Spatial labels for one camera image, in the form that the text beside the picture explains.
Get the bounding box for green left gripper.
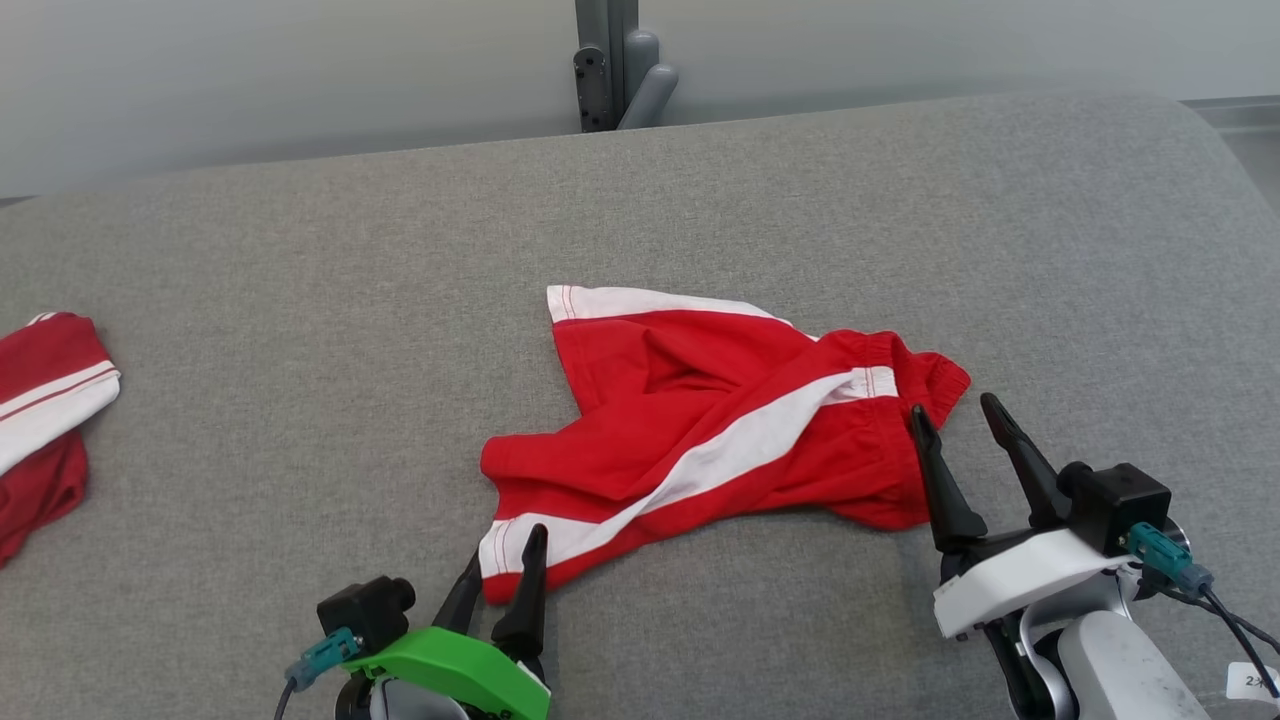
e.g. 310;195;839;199
368;523;553;720

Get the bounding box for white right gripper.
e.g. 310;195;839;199
908;392;1136;641

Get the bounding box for red shorts with white stripe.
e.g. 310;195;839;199
480;285;972;606

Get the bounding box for red white basketball jersey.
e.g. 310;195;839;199
0;312;122;568

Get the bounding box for dark grey hinge plate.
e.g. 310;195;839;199
573;45;613;133

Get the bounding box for left camera cable teal plug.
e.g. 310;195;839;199
275;628;361;720

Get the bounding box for camera cable teal plug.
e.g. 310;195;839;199
1122;522;1280;701
275;628;361;720

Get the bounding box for right camera cable teal plug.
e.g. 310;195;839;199
1122;522;1280;701

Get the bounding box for white cable label tag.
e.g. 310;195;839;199
1225;662;1280;703

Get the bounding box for grey partition base rail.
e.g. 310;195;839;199
1185;97;1280;136

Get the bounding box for grey metal post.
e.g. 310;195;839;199
575;0;639;133

